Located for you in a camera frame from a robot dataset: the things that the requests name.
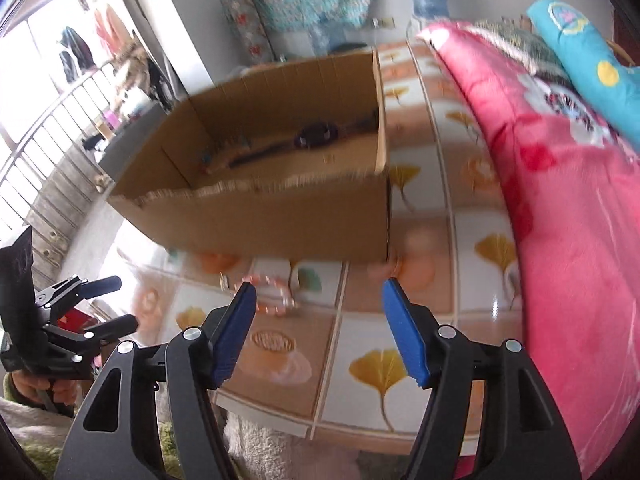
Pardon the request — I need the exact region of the person's left hand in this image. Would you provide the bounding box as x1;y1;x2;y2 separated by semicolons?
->
7;375;79;409

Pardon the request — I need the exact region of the green fuzzy cloth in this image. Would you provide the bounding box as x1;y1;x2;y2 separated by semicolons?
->
15;435;173;480

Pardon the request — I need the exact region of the cyan cartoon pillow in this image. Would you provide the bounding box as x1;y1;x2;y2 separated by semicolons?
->
525;0;640;155

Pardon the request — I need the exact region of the pink hanging garment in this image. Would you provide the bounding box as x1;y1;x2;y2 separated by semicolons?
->
94;4;132;57

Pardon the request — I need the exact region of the white fuzzy blanket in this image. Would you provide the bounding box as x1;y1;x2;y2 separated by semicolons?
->
0;395;313;480

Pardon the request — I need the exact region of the grey patterned cloth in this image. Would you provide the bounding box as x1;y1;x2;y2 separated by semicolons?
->
470;17;576;92

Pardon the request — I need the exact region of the pink floral blanket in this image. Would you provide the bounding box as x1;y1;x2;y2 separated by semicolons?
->
417;20;640;472

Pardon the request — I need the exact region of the red box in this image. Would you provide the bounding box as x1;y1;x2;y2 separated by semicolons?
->
59;307;98;332

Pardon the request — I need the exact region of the floral patterned cushion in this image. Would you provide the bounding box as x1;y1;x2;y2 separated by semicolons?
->
222;0;279;69

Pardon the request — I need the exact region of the dark cabinet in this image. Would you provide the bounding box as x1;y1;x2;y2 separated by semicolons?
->
95;102;177;182

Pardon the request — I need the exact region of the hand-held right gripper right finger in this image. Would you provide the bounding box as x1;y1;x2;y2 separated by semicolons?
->
381;277;583;480

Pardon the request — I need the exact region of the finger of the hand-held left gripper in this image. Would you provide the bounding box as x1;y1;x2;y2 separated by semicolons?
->
35;275;124;324
44;313;140;362

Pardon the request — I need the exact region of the metal window railing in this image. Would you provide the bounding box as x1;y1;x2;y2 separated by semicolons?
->
0;52;151;233

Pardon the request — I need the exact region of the dark hanging jacket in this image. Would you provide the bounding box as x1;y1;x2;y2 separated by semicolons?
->
57;26;97;84

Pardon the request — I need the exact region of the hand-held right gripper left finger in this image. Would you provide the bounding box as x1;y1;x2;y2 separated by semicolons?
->
52;281;258;480

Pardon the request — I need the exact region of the dark blue pink smartwatch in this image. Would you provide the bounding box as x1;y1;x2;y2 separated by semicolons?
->
227;114;379;169

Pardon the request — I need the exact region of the pink white bead bracelet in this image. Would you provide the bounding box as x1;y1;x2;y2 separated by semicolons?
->
234;274;297;317

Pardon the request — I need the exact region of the brown cardboard box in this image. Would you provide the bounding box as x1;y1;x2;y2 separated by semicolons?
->
106;47;394;264

